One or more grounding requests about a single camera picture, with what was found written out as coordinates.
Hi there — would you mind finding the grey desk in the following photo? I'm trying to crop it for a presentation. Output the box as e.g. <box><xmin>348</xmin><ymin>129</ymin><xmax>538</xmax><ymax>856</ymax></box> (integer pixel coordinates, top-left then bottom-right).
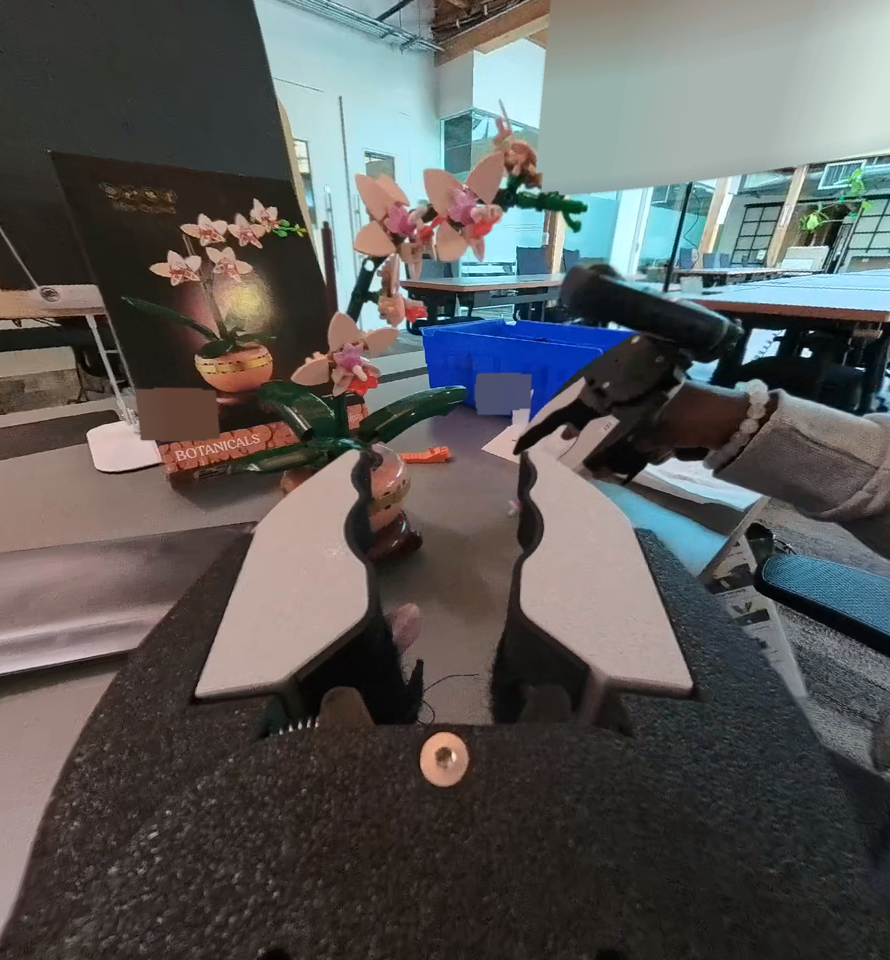
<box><xmin>0</xmin><ymin>397</ymin><xmax>769</xmax><ymax>960</ymax></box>

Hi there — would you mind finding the teal chair armrest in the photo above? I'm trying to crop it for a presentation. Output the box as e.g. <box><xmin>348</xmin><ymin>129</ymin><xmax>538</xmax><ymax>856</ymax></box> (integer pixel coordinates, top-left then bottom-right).
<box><xmin>754</xmin><ymin>553</ymin><xmax>890</xmax><ymax>670</ymax></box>

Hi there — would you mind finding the person's right hand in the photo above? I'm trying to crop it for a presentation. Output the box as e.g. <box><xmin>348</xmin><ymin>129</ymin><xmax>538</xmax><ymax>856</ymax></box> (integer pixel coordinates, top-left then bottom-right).
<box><xmin>658</xmin><ymin>382</ymin><xmax>754</xmax><ymax>462</ymax></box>

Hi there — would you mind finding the hanging green plant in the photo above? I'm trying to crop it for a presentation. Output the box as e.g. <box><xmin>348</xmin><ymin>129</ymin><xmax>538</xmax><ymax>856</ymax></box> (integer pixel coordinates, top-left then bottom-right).
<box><xmin>797</xmin><ymin>168</ymin><xmax>874</xmax><ymax>234</ymax></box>

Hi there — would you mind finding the printed instruction sheet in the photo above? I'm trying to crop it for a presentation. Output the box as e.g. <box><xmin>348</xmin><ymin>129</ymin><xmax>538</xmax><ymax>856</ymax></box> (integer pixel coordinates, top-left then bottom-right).
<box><xmin>698</xmin><ymin>498</ymin><xmax>814</xmax><ymax>706</ymax></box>

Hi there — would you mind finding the person's right forearm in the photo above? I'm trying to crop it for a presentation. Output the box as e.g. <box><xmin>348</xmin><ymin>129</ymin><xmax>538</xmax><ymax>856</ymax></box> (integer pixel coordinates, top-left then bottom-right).
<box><xmin>715</xmin><ymin>390</ymin><xmax>890</xmax><ymax>579</ymax></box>

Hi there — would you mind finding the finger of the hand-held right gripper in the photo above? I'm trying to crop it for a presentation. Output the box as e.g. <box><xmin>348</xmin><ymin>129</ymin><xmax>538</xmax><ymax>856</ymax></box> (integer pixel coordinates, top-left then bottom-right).
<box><xmin>559</xmin><ymin>414</ymin><xmax>628</xmax><ymax>475</ymax></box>
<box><xmin>514</xmin><ymin>378</ymin><xmax>598</xmax><ymax>456</ymax></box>

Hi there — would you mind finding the white gooseneck stand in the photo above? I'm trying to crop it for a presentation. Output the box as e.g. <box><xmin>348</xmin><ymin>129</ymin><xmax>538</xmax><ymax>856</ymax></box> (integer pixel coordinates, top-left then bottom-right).
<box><xmin>0</xmin><ymin>172</ymin><xmax>163</xmax><ymax>474</ymax></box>

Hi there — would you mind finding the long wooden office desk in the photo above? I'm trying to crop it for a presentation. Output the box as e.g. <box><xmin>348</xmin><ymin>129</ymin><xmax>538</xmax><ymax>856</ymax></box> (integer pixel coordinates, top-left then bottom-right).
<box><xmin>400</xmin><ymin>273</ymin><xmax>566</xmax><ymax>322</ymax></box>

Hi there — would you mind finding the clear plastic tray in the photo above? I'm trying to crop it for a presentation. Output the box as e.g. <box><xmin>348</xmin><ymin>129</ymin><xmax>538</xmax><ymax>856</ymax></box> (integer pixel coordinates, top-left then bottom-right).
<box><xmin>0</xmin><ymin>521</ymin><xmax>260</xmax><ymax>685</ymax></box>

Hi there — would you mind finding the large blue plastic bin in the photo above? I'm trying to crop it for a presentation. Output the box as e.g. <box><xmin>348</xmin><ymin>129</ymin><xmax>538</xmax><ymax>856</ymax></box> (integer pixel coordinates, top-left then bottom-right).
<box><xmin>420</xmin><ymin>318</ymin><xmax>637</xmax><ymax>412</ymax></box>

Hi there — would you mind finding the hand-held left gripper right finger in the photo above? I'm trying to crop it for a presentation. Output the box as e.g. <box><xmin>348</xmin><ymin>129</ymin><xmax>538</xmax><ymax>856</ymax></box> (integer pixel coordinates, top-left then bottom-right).
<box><xmin>516</xmin><ymin>452</ymin><xmax>695</xmax><ymax>699</ymax></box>

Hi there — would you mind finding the plain white paper bag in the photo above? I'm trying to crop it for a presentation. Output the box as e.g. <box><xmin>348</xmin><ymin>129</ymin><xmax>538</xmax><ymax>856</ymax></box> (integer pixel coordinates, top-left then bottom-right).
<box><xmin>481</xmin><ymin>408</ymin><xmax>566</xmax><ymax>470</ymax></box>

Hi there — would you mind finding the black orchid picture box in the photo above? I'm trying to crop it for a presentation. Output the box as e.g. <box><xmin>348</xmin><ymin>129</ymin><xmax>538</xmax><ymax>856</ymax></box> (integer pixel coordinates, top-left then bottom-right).
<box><xmin>49</xmin><ymin>150</ymin><xmax>371</xmax><ymax>485</ymax></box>

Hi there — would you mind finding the person's left hand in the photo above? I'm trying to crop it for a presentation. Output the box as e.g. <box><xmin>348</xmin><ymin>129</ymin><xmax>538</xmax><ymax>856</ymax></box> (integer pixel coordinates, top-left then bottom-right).
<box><xmin>385</xmin><ymin>603</ymin><xmax>424</xmax><ymax>650</ymax></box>

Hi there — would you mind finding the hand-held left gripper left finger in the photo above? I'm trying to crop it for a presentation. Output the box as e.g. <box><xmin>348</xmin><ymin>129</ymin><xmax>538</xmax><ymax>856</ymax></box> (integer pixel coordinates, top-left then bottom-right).
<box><xmin>193</xmin><ymin>450</ymin><xmax>383</xmax><ymax>702</ymax></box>

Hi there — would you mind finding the toy brick orchid plant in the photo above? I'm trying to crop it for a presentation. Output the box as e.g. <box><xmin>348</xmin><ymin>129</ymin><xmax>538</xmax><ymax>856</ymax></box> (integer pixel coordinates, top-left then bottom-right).
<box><xmin>227</xmin><ymin>101</ymin><xmax>589</xmax><ymax>564</ymax></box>

